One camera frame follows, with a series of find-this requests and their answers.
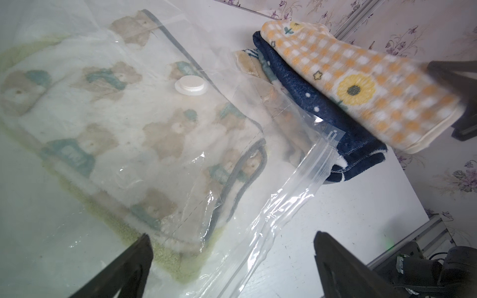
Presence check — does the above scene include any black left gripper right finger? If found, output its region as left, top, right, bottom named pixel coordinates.
left=314, top=232, right=405, bottom=298

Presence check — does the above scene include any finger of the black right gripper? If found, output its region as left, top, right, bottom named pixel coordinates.
left=452, top=112, right=477, bottom=142
left=427, top=60, right=477, bottom=104

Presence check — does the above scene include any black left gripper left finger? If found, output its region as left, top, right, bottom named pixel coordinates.
left=72, top=233, right=154, bottom=298

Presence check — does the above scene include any orange checked sunflower blanket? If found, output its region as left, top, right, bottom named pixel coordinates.
left=260, top=21, right=465, bottom=154

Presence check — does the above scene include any navy star pattern blanket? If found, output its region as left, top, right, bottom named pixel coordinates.
left=253, top=31, right=388, bottom=183

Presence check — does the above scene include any clear plastic vacuum bag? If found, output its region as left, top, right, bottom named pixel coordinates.
left=1, top=1, right=340, bottom=298

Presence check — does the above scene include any beige blanket with orange pattern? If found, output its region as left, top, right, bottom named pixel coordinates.
left=234, top=49, right=270, bottom=82

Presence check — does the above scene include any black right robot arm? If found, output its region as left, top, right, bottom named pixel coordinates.
left=378, top=61, right=477, bottom=298

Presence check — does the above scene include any light green fleece blanket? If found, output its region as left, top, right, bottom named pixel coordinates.
left=1, top=36, right=223, bottom=287

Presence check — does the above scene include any white vacuum bag valve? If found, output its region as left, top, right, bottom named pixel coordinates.
left=175, top=75, right=208, bottom=96

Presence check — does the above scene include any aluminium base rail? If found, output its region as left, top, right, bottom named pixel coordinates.
left=368, top=214, right=457, bottom=269

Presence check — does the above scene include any aluminium frame post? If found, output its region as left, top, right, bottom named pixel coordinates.
left=334, top=0, right=384, bottom=40

